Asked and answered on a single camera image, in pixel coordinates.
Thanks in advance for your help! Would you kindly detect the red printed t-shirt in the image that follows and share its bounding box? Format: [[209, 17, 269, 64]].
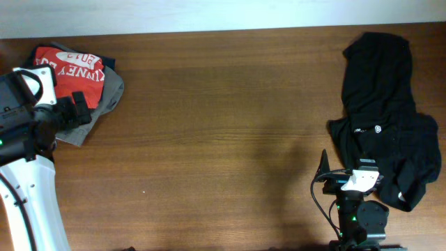
[[33, 47, 105, 109]]

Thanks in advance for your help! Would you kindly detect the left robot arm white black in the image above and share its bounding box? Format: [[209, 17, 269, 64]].
[[1, 67, 79, 250]]

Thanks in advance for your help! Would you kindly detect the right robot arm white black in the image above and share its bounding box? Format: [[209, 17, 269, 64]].
[[310, 150, 408, 251]]

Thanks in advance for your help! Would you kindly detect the grey folded garment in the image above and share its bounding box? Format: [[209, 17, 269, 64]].
[[56, 66, 125, 146]]

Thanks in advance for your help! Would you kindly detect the dark folded garment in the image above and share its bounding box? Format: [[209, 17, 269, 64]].
[[22, 43, 116, 70]]

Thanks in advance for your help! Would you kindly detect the black crumpled garment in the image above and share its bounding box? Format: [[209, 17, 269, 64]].
[[328, 32, 442, 212]]

